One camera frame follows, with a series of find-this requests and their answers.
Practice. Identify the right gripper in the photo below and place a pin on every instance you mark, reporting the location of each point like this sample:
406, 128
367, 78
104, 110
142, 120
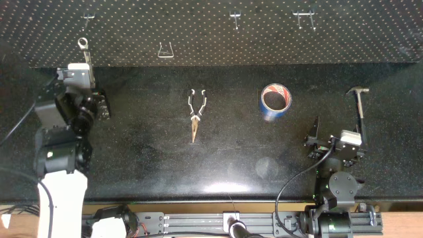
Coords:
319, 147

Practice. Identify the black and white pliers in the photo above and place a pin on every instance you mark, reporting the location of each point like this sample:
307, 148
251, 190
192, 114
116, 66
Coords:
195, 117

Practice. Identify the wrench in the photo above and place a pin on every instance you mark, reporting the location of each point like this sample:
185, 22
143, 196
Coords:
87, 56

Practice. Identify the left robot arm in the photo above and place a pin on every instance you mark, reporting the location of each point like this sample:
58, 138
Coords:
62, 198

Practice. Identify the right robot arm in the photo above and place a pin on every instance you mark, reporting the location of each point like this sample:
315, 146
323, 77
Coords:
340, 188

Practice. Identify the black pegboard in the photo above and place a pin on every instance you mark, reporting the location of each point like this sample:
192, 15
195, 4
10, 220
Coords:
211, 43

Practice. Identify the roll of blue tape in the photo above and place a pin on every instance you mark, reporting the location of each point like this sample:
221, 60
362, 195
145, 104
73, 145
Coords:
274, 114

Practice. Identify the hammer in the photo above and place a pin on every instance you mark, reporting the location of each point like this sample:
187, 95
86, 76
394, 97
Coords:
359, 105

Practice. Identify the double-prong metal hook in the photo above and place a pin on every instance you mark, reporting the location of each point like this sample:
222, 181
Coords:
304, 13

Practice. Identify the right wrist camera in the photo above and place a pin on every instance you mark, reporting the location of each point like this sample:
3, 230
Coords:
351, 137

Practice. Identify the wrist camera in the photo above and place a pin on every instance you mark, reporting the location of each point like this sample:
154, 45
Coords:
351, 137
77, 77

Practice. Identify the mounting rail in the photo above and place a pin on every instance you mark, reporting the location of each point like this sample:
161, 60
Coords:
198, 223

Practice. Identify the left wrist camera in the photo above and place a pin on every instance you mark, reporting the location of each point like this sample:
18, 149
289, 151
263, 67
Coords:
77, 77

